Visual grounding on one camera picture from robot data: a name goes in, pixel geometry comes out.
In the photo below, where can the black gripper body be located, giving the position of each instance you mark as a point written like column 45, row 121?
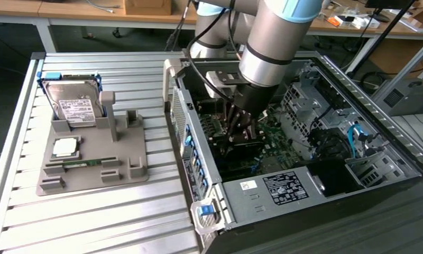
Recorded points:
column 255, row 99

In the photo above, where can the graphics card with metal bracket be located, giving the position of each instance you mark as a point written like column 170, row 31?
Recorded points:
column 247, row 150

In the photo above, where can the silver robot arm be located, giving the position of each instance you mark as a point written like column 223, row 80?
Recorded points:
column 274, row 45

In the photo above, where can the metal socket cover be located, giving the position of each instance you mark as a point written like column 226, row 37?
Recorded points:
column 263, row 114

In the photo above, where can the green motherboard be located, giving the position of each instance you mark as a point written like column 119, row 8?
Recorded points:
column 282, row 148

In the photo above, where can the metal disk bay cage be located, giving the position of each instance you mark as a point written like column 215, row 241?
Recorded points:
column 300, row 105

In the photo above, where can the chipset heat sink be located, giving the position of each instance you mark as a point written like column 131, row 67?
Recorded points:
column 271, row 164

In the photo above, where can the grey power supply with label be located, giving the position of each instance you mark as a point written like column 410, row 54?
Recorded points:
column 250, row 195

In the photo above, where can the blue case latch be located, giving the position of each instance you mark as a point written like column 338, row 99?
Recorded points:
column 205, row 209

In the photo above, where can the small grey disk bay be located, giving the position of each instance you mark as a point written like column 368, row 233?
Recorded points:
column 371, row 170

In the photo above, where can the orange small box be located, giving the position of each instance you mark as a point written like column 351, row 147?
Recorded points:
column 336, row 21

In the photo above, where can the open black PC case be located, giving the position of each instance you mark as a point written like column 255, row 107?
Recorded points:
column 303, row 225

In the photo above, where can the white small box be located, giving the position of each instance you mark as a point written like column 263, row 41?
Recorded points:
column 364, row 23

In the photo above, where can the black slanted stand pole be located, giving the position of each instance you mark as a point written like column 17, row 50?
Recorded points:
column 384, row 37

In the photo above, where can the grey computer tower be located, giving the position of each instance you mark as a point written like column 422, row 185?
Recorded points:
column 408, row 98

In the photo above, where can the green RAM stick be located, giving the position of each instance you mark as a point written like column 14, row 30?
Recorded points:
column 87, row 162

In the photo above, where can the grey parts rack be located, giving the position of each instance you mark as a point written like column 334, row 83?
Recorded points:
column 91, row 180

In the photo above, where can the brown cardboard box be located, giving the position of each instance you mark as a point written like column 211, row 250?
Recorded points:
column 147, row 7

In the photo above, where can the cluttered wooden desk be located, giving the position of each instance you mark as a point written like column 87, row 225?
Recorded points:
column 391, row 31

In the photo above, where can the hard disk in blue carrier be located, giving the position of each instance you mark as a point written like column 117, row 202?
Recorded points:
column 73, row 105

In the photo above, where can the silver CPU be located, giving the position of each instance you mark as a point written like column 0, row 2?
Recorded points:
column 65, row 146

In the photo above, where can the black monitor with stand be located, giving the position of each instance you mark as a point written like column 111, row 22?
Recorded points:
column 380, row 10

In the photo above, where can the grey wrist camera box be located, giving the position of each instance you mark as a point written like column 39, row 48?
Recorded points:
column 213, row 84

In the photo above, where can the aluminium profile frame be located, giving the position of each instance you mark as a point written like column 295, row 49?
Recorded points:
column 418, row 61

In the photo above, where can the wooden desk with grey frame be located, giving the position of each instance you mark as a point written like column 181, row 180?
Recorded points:
column 73, row 13

